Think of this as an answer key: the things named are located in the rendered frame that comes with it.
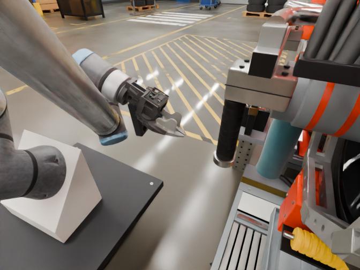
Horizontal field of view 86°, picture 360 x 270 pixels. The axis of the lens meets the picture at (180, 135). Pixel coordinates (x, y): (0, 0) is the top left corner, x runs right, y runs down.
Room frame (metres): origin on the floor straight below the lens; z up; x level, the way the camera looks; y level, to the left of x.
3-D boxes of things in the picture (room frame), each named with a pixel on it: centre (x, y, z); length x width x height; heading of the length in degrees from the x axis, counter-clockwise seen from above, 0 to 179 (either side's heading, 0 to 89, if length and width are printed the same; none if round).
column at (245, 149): (0.95, -0.44, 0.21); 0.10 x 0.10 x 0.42; 62
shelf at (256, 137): (0.92, -0.43, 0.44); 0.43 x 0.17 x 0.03; 152
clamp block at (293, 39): (0.57, -0.28, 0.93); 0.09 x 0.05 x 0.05; 62
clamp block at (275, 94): (0.27, -0.12, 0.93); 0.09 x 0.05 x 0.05; 62
